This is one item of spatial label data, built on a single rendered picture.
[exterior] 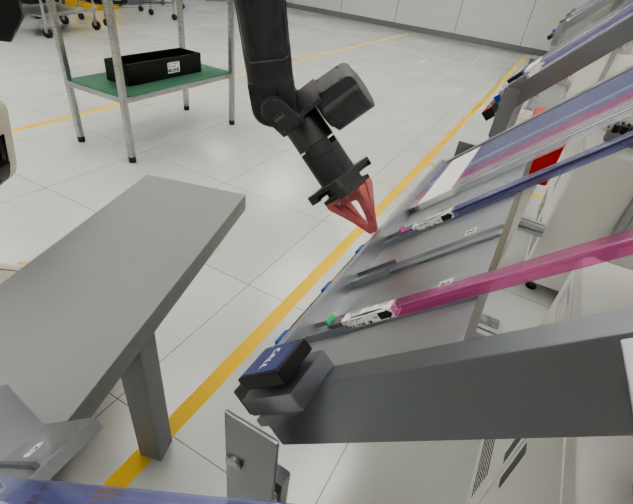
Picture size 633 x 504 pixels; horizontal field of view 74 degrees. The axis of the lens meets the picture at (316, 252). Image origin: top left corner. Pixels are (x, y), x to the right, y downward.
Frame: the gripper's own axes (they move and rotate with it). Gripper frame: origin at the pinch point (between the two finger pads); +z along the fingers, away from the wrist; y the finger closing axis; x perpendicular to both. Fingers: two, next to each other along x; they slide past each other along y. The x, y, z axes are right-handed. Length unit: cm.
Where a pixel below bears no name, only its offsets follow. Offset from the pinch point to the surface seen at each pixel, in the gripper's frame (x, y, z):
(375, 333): -12.0, -25.7, 2.7
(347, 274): -2.1, -12.9, 1.1
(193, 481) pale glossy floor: 69, -20, 33
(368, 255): -1.9, -6.9, 1.7
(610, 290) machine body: -18.3, 25.7, 35.8
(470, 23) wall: 155, 846, -64
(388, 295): -10.2, -18.8, 2.8
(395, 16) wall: 263, 845, -162
